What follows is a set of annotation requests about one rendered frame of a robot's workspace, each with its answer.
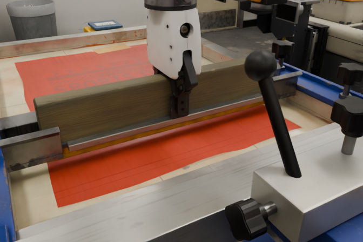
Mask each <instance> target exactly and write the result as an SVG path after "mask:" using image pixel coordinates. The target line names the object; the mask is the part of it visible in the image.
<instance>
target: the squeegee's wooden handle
mask: <svg viewBox="0 0 363 242"><path fill-rule="evenodd" d="M246 58H247V57H245V58H239V59H234V60H228V61H224V62H219V63H213V64H208V65H202V66H201V73H200V74H199V75H196V76H197V80H198V85H197V86H196V87H194V88H193V89H192V90H191V94H190V95H189V111H191V110H195V109H199V108H202V107H206V106H210V105H214V104H219V103H223V102H227V101H230V100H234V99H238V98H243V97H246V96H250V95H255V94H258V93H259V94H261V90H260V87H259V84H258V82H255V81H253V80H252V79H250V78H248V76H247V74H246V73H245V68H244V63H245V59H246ZM171 95H172V89H171V81H170V77H169V76H167V75H166V74H164V73H160V74H156V75H150V76H145V77H139V78H134V79H128V80H123V81H119V82H114V83H108V84H103V85H97V86H92V87H88V88H82V89H77V90H71V91H65V92H60V93H54V94H51V95H46V96H40V97H35V98H34V99H33V103H34V107H35V111H36V116H37V121H38V126H39V130H40V131H42V130H46V129H50V128H54V127H59V130H60V133H59V135H60V140H61V144H62V149H64V148H67V147H68V145H67V142H68V141H71V140H75V139H80V138H84V137H88V136H92V135H96V134H99V133H103V132H108V131H112V130H116V129H120V128H123V127H127V126H131V125H135V124H139V123H143V122H148V121H151V120H155V119H159V118H163V117H167V116H170V96H171ZM261 95H262V94H261Z"/></svg>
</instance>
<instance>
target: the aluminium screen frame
mask: <svg viewBox="0 0 363 242"><path fill-rule="evenodd" d="M146 26H147V25H143V26H134V27H129V28H120V29H112V30H103V31H94V32H85V33H76V34H71V35H62V36H53V37H45V38H36V39H27V40H22V41H13V42H4V43H0V59H5V58H12V57H20V56H28V55H35V54H40V53H47V52H55V51H63V50H71V49H78V48H85V47H90V46H98V45H105V44H113V43H121V42H128V41H136V40H141V39H147V38H146ZM201 56H202V57H203V58H205V59H207V60H209V61H210V62H212V63H219V62H224V61H230V60H234V59H239V58H245V57H244V56H242V55H240V54H238V53H235V52H233V51H231V50H229V49H226V48H224V47H222V46H220V45H218V44H215V43H213V42H210V41H208V40H207V39H204V38H202V37H201ZM282 100H284V101H286V102H288V103H290V104H292V105H294V106H295V107H297V108H299V109H301V110H303V111H305V112H307V113H309V114H311V115H312V116H314V117H316V118H318V119H320V120H322V121H323V122H325V123H327V124H328V125H325V126H322V127H319V128H317V129H314V130H311V131H307V132H305V133H302V134H299V135H296V136H293V137H290V138H291V141H292V144H294V143H296V142H299V141H302V140H304V139H307V138H311V137H313V136H316V135H319V134H322V133H324V132H327V131H331V130H333V129H336V128H339V127H341V126H340V125H339V124H337V123H335V122H333V121H332V120H331V119H330V117H331V113H332V107H333V106H332V105H330V104H327V103H325V102H323V101H321V100H319V99H317V98H315V97H313V96H311V95H309V94H306V93H304V92H302V91H300V90H298V89H296V92H295V96H290V97H287V98H283V99H282ZM276 149H278V146H277V142H276V143H273V144H270V145H266V146H263V147H260V148H258V149H255V150H252V151H249V152H246V153H243V154H240V155H237V156H234V157H231V158H228V159H225V160H222V161H220V162H217V163H214V164H211V165H208V166H204V167H201V168H199V169H196V170H193V171H190V172H187V173H184V174H181V175H178V176H175V177H172V178H169V179H167V180H163V181H160V182H158V183H155V184H152V185H149V186H146V187H142V188H140V189H137V190H134V191H131V192H128V193H125V194H122V195H120V196H116V197H113V198H111V199H108V200H105V201H101V202H99V203H96V204H93V205H90V206H87V207H84V208H82V209H79V210H75V211H72V212H69V213H66V214H63V215H61V216H58V217H55V218H52V219H49V220H46V221H43V222H40V223H37V224H34V225H31V226H28V227H25V228H22V229H20V230H19V229H18V225H17V218H16V210H15V203H14V196H13V191H12V185H11V177H10V173H8V179H9V187H10V195H11V202H12V210H13V215H14V223H15V230H16V238H17V241H18V240H21V239H23V238H26V237H29V236H32V235H34V234H38V233H41V232H43V231H46V230H49V229H52V228H54V227H57V226H61V225H63V224H66V223H69V222H71V221H74V220H77V219H80V218H83V217H86V216H89V215H91V214H94V213H97V212H100V211H103V210H106V209H109V208H111V207H114V206H117V205H120V204H123V203H126V202H128V201H131V200H134V199H137V198H140V197H143V196H146V195H148V194H151V193H154V192H157V191H160V190H163V189H166V188H168V187H171V186H174V185H177V184H180V183H183V182H186V181H188V180H191V179H194V178H197V177H200V176H203V175H205V174H208V173H211V172H214V171H216V170H220V169H223V168H225V167H228V166H231V165H234V164H236V163H240V162H243V161H245V160H248V159H251V158H254V157H256V156H259V155H262V154H265V153H268V152H271V151H274V150H276Z"/></svg>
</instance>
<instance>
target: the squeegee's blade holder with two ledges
mask: <svg viewBox="0 0 363 242"><path fill-rule="evenodd" d="M261 101H263V97H262V95H261V94H259V93H258V94H255V95H250V96H246V97H243V98H238V99H234V100H230V101H227V102H223V103H219V104H214V105H210V106H206V107H202V108H199V109H195V110H191V111H189V115H188V116H185V117H181V118H177V119H171V118H170V116H167V117H163V118H159V119H155V120H151V121H148V122H143V123H139V124H135V125H131V126H127V127H123V128H120V129H116V130H112V131H108V132H103V133H99V134H96V135H92V136H88V137H84V138H80V139H75V140H71V141H68V142H67V145H68V149H69V152H72V151H76V150H80V149H84V148H87V147H91V146H95V145H98V144H102V143H106V142H110V141H113V140H117V139H121V138H125V137H129V136H133V135H137V134H140V133H143V132H148V131H151V130H155V129H159V128H162V127H166V126H170V125H173V124H178V123H182V122H185V121H188V120H192V119H196V118H200V117H204V116H208V115H212V114H215V113H218V112H223V111H226V110H230V109H234V108H237V107H241V106H245V105H249V104H253V103H257V102H261Z"/></svg>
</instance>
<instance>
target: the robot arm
mask: <svg viewBox="0 0 363 242"><path fill-rule="evenodd" d="M144 7H145V8H147V26H146V38H147V55H148V59H149V62H150V63H151V64H152V65H153V67H152V68H153V70H154V75H156V74H160V73H164V74H166V75H167V76H169V77H170V81H171V89H172V95H171V96H170V118H171V119H177V118H181V117H185V116H188V115H189V95H190V94H191V90H192V89H193V88H194V87H196V86H197V85H198V80H197V76H196V75H199V74H200V73H201V35H200V23H199V16H198V10H197V9H196V7H197V0H144ZM181 71H183V73H184V74H182V75H178V72H181ZM181 79H183V80H184V82H183V83H181V84H180V85H179V86H178V87H177V80H181Z"/></svg>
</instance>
